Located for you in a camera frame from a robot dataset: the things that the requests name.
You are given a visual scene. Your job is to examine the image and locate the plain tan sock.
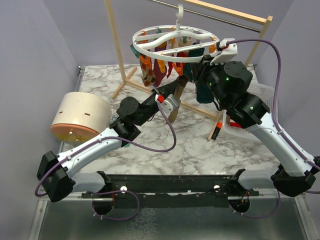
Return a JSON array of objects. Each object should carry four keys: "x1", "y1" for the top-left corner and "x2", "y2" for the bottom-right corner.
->
[{"x1": 168, "y1": 75, "x2": 189, "y2": 124}]

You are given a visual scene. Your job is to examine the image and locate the yellow orange clothespin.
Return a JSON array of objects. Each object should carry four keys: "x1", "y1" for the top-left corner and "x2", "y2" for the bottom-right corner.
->
[{"x1": 139, "y1": 55, "x2": 152, "y2": 71}]

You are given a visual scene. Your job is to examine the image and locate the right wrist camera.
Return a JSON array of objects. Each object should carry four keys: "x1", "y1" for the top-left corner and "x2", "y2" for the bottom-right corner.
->
[{"x1": 209, "y1": 38, "x2": 238, "y2": 66}]

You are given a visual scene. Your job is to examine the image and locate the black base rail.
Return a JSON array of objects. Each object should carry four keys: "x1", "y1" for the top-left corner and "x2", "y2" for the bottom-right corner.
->
[{"x1": 81, "y1": 173, "x2": 259, "y2": 208}]

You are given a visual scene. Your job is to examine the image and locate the dark teal sock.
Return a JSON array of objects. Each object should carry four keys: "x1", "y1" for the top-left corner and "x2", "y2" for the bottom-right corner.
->
[
  {"x1": 196, "y1": 83, "x2": 215, "y2": 104},
  {"x1": 183, "y1": 47, "x2": 205, "y2": 83}
]

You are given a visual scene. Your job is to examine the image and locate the wooden hanger rack frame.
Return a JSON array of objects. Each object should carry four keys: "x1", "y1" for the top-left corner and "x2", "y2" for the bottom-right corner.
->
[{"x1": 104, "y1": 0, "x2": 274, "y2": 142}]

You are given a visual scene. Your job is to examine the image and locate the red beige reindeer sock front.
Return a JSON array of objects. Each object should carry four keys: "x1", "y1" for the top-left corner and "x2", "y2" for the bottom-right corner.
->
[{"x1": 166, "y1": 36, "x2": 192, "y2": 78}]

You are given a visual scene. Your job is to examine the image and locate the red white striped sock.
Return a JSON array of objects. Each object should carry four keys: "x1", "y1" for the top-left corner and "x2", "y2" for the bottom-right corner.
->
[{"x1": 229, "y1": 122, "x2": 242, "y2": 128}]

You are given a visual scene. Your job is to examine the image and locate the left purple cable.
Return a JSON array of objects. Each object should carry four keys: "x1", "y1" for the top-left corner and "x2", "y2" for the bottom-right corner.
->
[{"x1": 34, "y1": 99, "x2": 177, "y2": 197}]

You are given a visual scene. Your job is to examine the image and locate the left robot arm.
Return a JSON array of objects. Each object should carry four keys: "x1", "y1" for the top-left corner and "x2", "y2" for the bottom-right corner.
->
[{"x1": 34, "y1": 80, "x2": 180, "y2": 203}]

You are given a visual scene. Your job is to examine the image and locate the white round clip hanger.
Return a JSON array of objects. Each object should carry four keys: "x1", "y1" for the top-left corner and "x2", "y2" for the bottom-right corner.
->
[{"x1": 132, "y1": 4, "x2": 220, "y2": 63}]

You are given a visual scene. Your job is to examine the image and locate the purple yellow striped sock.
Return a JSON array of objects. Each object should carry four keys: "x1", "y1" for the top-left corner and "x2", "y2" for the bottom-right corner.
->
[{"x1": 153, "y1": 42, "x2": 167, "y2": 87}]

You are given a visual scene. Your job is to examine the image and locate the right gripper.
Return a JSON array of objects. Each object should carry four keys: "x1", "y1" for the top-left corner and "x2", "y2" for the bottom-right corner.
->
[{"x1": 190, "y1": 54, "x2": 228, "y2": 107}]

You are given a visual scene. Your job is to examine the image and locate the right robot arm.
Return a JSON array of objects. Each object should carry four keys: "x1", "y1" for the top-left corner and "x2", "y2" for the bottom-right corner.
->
[{"x1": 191, "y1": 55, "x2": 320, "y2": 197}]

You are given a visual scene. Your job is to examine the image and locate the blue patterned round tin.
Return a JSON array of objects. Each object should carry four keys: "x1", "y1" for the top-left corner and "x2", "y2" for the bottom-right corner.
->
[{"x1": 111, "y1": 113, "x2": 119, "y2": 121}]

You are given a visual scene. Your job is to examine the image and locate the black orange highlighter marker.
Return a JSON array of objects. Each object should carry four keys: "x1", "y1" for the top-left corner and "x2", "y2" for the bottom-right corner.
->
[{"x1": 211, "y1": 122, "x2": 222, "y2": 140}]

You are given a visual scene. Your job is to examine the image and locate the white plastic basket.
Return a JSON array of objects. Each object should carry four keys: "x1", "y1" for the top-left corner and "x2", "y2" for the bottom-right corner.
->
[{"x1": 222, "y1": 82, "x2": 277, "y2": 143}]

